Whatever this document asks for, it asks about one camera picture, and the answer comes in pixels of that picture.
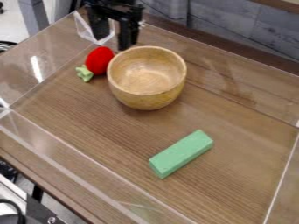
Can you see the red plush strawberry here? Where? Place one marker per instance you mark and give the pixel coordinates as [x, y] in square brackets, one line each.
[96, 63]

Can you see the clear acrylic tray wall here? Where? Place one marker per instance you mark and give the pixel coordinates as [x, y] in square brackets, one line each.
[83, 146]

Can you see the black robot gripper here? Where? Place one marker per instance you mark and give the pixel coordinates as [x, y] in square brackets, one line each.
[124, 10]

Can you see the grey table leg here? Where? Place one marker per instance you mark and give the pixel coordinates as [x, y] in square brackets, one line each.
[33, 15]

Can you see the black metal bracket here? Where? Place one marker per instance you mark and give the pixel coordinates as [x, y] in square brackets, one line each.
[37, 214]

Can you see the light wooden bowl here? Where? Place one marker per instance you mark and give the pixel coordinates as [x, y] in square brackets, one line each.
[146, 77]

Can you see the green rectangular block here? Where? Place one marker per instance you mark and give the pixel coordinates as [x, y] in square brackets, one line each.
[180, 153]

